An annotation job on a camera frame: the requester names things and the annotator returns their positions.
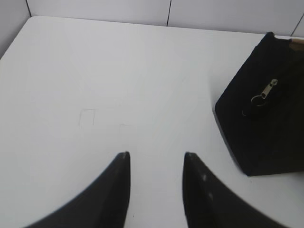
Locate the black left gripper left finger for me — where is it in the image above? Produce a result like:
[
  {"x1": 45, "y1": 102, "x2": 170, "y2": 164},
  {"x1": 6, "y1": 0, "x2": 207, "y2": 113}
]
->
[{"x1": 30, "y1": 152, "x2": 131, "y2": 228}]

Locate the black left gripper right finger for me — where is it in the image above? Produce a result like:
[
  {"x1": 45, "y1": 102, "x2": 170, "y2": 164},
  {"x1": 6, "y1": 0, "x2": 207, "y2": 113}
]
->
[{"x1": 182, "y1": 152, "x2": 282, "y2": 228}]

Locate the black tote bag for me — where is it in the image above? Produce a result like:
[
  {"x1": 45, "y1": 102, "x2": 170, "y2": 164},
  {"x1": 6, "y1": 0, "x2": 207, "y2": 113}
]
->
[{"x1": 215, "y1": 32, "x2": 304, "y2": 176}]

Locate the silver zipper pull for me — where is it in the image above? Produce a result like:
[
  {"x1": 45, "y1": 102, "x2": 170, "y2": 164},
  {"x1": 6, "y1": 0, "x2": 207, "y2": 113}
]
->
[{"x1": 242, "y1": 79, "x2": 278, "y2": 116}]

